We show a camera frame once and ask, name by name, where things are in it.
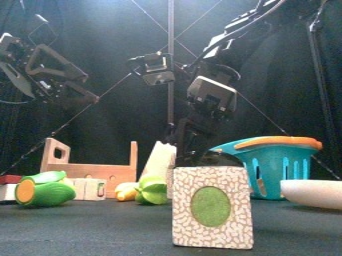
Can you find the black pan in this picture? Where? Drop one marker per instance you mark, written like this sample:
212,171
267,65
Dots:
220,160

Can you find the red white toy block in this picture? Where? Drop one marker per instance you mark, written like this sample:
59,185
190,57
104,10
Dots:
8,188

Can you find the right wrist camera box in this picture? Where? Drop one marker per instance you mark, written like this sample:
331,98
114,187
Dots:
212,93

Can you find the wooden rack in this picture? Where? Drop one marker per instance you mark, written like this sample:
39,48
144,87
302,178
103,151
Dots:
88,171

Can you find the green toy cucumber half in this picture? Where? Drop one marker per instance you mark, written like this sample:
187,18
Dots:
48,193

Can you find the white toy leek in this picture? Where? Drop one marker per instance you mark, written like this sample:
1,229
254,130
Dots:
159,160

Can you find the overhead camera on pole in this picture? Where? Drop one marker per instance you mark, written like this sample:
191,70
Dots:
154,70

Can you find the white bowl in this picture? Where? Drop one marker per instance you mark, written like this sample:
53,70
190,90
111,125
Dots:
314,193

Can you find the vertical frame pole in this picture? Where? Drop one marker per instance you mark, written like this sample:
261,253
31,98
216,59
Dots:
171,100

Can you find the yellow toy corn green husk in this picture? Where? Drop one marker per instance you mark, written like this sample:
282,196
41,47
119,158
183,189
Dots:
151,195

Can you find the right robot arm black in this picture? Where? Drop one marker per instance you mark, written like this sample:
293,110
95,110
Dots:
249,30

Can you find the patterned box with green oval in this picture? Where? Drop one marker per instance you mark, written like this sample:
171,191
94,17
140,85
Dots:
211,206

